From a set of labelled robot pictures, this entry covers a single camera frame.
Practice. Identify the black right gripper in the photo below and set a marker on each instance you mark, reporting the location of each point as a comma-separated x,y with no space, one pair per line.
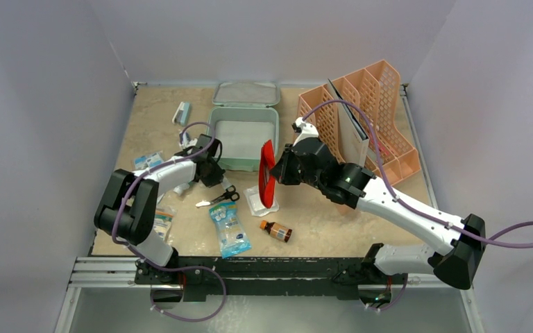
287,166

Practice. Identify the small white blue tube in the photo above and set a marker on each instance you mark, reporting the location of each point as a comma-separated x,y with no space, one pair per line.
184,139

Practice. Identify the peach plastic file organizer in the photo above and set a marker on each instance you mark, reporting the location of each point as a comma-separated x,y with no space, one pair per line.
375,89

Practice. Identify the red first aid pouch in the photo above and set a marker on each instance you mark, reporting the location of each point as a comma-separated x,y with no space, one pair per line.
266,184

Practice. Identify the black handled scissors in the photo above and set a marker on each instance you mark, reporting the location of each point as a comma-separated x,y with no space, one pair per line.
230,194

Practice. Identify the blue white sachet packet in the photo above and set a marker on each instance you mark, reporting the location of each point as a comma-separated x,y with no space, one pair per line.
147,161

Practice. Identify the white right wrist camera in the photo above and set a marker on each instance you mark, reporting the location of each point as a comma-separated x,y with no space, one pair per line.
304,130

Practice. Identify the blue wet wipes packet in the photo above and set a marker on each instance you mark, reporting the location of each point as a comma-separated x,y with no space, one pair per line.
232,237

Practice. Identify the bandage box in bag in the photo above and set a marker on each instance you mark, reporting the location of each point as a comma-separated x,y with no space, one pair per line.
163,222

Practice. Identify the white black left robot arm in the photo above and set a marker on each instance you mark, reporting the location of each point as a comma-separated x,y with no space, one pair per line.
128,205

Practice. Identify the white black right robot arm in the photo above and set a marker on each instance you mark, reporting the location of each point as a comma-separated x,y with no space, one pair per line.
452,250

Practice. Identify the brown glass medicine bottle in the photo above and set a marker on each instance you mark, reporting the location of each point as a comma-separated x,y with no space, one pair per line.
277,231

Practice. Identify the white bottle green label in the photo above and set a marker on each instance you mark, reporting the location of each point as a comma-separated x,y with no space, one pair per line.
181,189

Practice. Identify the mint green open case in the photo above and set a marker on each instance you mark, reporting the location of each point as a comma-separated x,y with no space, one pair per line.
244,118

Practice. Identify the white ointment tube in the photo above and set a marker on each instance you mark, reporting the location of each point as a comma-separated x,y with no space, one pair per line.
225,183

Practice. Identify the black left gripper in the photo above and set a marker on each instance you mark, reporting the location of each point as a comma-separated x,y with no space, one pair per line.
216,178

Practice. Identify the grey folder in organizer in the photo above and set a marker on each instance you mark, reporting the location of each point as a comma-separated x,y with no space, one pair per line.
353,140

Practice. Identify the white gauze packets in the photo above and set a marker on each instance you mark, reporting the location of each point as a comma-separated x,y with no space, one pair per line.
255,205

